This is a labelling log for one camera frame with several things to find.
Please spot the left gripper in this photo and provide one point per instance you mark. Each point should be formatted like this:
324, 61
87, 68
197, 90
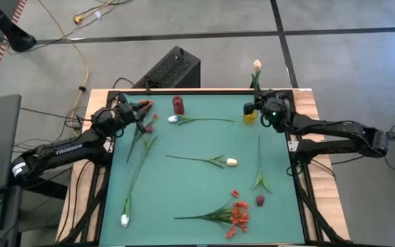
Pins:
125, 118

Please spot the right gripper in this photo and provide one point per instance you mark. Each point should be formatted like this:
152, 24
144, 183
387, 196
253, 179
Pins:
279, 126

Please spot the dark red artificial tulip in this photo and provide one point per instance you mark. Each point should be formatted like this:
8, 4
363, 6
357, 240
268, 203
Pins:
260, 200
148, 129

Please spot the white and blue tulip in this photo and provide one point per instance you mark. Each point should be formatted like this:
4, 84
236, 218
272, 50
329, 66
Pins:
173, 119

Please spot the cream artificial tulip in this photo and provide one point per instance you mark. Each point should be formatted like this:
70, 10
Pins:
256, 65
231, 162

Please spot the small orange blossom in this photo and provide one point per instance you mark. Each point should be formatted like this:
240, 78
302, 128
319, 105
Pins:
235, 193

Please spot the white artificial tulip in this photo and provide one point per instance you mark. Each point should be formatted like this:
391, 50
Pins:
125, 220

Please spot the orange flower bouquet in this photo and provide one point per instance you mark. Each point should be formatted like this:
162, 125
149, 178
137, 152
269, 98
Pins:
240, 216

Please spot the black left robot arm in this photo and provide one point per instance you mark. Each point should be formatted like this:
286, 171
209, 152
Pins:
67, 149

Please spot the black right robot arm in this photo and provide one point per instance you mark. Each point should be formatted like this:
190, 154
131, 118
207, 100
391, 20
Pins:
338, 128

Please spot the yellow glass vase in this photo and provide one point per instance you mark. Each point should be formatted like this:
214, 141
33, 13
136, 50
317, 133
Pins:
250, 119

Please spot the red glass vase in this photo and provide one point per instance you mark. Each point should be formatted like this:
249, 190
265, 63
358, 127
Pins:
178, 106

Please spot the white metal corner plate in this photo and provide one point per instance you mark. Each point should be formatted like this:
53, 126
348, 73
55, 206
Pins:
293, 145

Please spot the black perforated computer case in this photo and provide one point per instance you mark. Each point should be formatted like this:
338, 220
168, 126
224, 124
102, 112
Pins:
173, 67

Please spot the green flower stems bundle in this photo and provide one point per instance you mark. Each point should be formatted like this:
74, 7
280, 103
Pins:
190, 185

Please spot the wooden table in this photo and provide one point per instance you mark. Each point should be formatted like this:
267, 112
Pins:
322, 192

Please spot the black stand foot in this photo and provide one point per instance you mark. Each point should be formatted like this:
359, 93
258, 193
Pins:
21, 40

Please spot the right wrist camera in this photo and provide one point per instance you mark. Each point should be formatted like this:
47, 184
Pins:
273, 108

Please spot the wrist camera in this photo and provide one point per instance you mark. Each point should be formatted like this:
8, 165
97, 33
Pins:
125, 104
273, 108

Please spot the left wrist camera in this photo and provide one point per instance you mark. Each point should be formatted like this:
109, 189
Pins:
125, 104

